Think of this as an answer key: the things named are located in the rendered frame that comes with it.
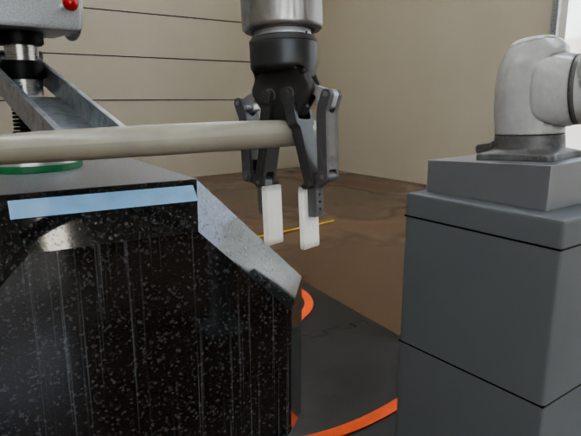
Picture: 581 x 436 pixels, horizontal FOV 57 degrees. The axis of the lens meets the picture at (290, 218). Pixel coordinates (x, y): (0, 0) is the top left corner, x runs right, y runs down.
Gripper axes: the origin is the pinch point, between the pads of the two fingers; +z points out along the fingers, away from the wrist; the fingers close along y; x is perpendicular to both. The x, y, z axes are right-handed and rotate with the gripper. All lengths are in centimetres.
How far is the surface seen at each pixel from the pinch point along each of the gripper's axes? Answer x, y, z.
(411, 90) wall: -574, 232, -63
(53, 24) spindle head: -18, 73, -35
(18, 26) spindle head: -11, 75, -34
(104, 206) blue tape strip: -8.5, 47.7, 1.4
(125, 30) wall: -369, 496, -144
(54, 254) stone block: 2.1, 47.2, 8.2
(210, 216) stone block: -26.4, 39.0, 5.4
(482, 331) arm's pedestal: -69, -2, 36
